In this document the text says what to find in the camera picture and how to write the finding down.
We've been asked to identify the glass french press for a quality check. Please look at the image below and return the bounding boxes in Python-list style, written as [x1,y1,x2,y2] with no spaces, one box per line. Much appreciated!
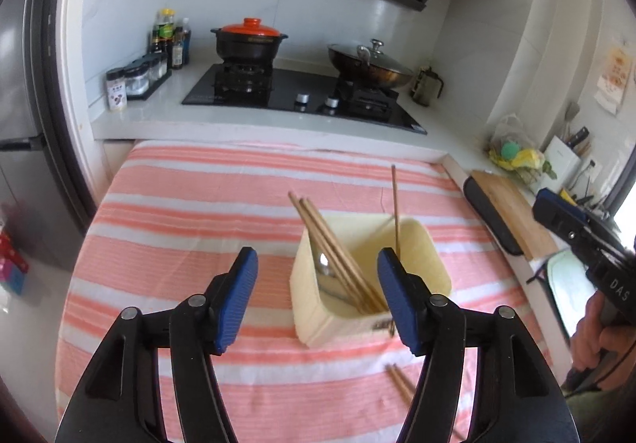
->
[410,65,444,107]

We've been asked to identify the labelled spice jar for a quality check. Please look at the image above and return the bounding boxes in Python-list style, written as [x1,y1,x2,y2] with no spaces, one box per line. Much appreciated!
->
[105,68,129,112]

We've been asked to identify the black gas stove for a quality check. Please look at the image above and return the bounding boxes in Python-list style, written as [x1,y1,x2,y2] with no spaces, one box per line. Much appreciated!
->
[181,62,428,136]

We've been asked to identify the person's right hand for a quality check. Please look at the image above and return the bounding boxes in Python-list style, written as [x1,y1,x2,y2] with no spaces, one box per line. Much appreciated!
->
[569,294,636,391]

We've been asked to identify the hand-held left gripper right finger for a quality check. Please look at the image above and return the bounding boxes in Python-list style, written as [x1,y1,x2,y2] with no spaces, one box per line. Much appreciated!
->
[376,248,582,443]

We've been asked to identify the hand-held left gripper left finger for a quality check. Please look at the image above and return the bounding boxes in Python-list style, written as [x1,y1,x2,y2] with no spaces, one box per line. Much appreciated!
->
[54,247,259,443]

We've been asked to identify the clear plastic bag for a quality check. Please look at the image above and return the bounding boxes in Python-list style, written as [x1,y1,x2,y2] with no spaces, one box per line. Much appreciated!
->
[489,114,557,195]

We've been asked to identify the row of spice jars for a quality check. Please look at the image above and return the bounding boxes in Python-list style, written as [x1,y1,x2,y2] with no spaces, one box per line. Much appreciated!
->
[123,52,173,101]

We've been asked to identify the black clay pot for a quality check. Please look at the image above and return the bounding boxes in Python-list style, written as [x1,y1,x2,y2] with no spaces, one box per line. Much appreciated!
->
[211,28,290,63]

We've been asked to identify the dark metal wok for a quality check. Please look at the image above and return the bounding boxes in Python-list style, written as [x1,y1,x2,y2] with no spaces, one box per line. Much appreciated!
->
[327,45,415,90]

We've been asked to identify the yellow cloth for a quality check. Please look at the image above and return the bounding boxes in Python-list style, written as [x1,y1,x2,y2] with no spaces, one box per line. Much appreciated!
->
[489,147,547,170]

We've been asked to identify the pink striped tablecloth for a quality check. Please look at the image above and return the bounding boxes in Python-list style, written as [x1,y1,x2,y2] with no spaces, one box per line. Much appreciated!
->
[54,140,553,443]

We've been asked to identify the colourful bag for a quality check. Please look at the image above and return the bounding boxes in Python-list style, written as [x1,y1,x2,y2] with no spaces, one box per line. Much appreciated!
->
[0,219,31,297]

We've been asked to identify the person's olive clothing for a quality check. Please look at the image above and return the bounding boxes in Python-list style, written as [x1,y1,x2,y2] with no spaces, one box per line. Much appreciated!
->
[564,388,636,443]

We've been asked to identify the green label sauce bottle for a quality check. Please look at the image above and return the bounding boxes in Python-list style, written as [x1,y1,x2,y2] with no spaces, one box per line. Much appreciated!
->
[151,9,176,53]

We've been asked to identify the cream ribbed utensil holder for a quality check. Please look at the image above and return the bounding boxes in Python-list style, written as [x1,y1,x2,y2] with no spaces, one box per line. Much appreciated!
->
[289,216,453,349]

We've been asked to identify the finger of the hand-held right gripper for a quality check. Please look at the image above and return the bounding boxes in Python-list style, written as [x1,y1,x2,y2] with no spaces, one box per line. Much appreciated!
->
[533,188,636,313]

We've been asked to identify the black rimmed tray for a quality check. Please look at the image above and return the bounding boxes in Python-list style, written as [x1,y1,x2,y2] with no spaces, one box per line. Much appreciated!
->
[527,248,589,342]

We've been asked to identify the wall calendar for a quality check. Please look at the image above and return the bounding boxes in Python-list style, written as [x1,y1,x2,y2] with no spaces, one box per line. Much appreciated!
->
[595,43,636,117]

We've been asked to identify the glass wok lid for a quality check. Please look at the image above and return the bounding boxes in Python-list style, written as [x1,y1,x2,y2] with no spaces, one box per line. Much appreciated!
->
[328,39,414,76]

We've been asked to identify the grey refrigerator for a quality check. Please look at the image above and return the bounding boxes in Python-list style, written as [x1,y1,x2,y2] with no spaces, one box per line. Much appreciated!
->
[0,0,97,245]

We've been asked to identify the silver metal spoon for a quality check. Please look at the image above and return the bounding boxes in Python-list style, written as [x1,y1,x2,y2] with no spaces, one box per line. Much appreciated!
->
[312,249,356,305]

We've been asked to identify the orange pot lid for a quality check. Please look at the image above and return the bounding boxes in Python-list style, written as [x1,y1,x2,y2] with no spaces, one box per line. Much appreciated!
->
[221,17,282,44]

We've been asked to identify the white knife block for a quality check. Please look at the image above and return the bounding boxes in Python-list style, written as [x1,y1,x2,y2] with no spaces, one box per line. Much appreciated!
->
[539,135,582,190]

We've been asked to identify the wooden cutting board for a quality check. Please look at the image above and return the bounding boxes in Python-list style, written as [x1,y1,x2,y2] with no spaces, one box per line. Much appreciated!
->
[471,169,560,261]

